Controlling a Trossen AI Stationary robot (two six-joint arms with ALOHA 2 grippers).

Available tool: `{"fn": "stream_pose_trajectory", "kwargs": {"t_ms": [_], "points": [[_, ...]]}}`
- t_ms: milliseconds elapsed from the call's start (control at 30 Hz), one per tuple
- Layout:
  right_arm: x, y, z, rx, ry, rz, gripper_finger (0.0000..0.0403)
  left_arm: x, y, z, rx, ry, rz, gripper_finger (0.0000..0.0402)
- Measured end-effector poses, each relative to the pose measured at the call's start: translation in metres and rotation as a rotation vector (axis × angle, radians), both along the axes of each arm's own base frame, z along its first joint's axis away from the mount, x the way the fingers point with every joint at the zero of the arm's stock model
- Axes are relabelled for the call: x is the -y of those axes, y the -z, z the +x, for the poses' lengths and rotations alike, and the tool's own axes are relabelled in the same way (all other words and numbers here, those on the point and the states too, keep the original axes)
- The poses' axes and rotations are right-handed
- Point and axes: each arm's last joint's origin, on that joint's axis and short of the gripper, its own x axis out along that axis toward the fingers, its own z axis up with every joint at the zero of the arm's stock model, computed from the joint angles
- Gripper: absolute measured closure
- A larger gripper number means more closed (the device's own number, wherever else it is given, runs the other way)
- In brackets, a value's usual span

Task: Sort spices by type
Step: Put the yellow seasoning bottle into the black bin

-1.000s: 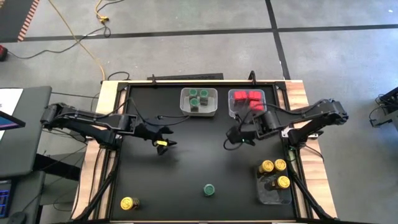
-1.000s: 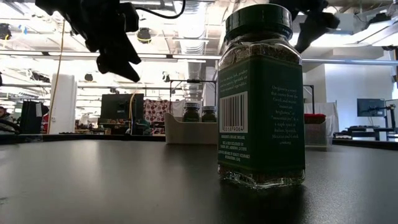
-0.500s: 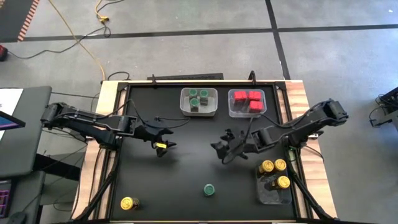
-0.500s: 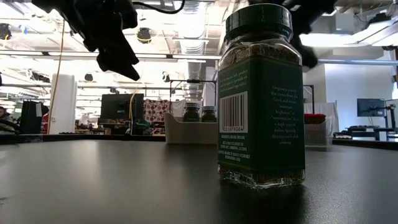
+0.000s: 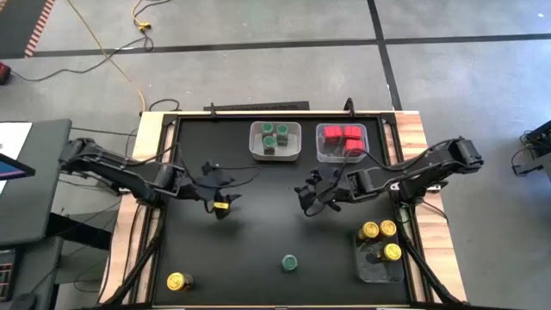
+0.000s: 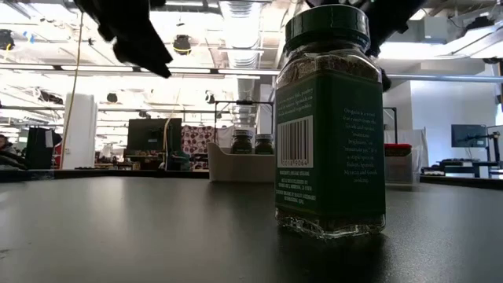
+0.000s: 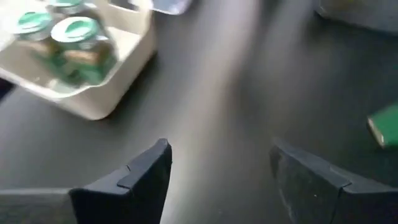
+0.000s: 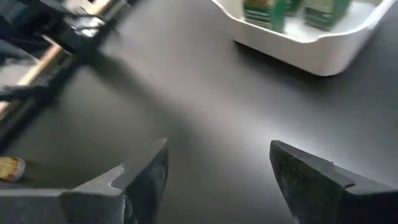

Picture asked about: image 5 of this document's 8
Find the tablet with lit screen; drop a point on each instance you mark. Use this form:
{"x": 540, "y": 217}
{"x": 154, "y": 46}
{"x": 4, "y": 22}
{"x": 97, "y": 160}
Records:
{"x": 10, "y": 170}

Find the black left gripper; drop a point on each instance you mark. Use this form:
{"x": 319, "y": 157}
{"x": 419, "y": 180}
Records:
{"x": 206, "y": 185}

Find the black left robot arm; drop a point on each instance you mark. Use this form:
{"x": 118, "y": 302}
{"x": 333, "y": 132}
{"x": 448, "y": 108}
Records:
{"x": 116, "y": 168}

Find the white paper sheet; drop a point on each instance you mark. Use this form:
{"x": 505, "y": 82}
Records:
{"x": 13, "y": 138}

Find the black orange-striped floor mat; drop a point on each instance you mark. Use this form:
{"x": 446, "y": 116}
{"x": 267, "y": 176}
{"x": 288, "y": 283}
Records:
{"x": 17, "y": 26}

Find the backlit keyboard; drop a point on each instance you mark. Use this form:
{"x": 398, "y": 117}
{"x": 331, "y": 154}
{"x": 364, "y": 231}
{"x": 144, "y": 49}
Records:
{"x": 5, "y": 280}

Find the flat black bar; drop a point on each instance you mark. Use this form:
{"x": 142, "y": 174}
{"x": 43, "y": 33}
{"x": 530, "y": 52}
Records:
{"x": 258, "y": 106}

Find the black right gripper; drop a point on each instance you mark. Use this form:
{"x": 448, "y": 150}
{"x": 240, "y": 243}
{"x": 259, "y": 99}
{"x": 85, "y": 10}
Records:
{"x": 333, "y": 187}

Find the grey translucent plastic bin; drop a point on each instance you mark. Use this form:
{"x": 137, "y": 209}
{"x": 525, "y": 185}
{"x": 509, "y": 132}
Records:
{"x": 379, "y": 273}

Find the red floor device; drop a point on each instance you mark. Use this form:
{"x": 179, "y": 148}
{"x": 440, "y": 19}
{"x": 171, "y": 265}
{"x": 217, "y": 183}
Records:
{"x": 3, "y": 73}

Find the yellow-lid dark spice can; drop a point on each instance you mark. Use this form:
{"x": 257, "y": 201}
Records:
{"x": 392, "y": 252}
{"x": 369, "y": 229}
{"x": 388, "y": 228}
{"x": 176, "y": 281}

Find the grey side desk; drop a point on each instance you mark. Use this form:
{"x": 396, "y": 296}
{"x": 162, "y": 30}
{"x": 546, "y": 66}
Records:
{"x": 39, "y": 194}

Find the silver metal bracket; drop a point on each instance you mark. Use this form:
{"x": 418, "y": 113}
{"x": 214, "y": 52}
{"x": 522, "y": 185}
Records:
{"x": 393, "y": 187}

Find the clear plastic bin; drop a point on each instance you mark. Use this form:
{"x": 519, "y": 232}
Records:
{"x": 331, "y": 156}

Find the black clamp post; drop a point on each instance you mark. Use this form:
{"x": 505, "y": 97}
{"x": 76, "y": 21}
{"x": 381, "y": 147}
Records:
{"x": 349, "y": 107}
{"x": 212, "y": 112}

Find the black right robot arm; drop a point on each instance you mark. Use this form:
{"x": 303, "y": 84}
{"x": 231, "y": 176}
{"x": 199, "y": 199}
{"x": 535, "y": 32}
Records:
{"x": 430, "y": 165}

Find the beige plastic bin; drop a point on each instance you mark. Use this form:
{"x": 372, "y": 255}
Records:
{"x": 292, "y": 148}

